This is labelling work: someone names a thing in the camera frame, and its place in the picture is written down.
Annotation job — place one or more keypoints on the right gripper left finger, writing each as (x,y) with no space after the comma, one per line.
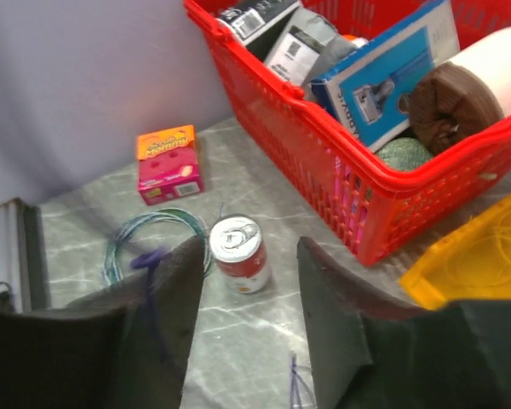
(126,346)

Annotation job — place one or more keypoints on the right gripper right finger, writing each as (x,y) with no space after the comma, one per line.
(371,350)

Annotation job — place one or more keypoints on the red plastic shopping basket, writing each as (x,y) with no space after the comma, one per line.
(371,208)

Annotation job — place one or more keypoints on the small tin can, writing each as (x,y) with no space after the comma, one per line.
(238,248)

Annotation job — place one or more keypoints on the yellow plastic bin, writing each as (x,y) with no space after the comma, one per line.
(473,262)

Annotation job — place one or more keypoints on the orange pink snack box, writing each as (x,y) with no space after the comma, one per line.
(168,165)

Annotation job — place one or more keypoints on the green twine ball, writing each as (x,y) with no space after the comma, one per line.
(404,154)

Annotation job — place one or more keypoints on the brown round object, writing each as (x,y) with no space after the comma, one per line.
(448,105)

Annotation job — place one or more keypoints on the blue book box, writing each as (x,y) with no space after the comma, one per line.
(368,92)

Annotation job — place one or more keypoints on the grey labelled can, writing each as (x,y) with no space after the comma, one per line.
(308,47)

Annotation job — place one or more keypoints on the white paper roll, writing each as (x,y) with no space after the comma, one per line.
(489,60)

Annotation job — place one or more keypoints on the black labelled can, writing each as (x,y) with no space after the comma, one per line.
(248,20)

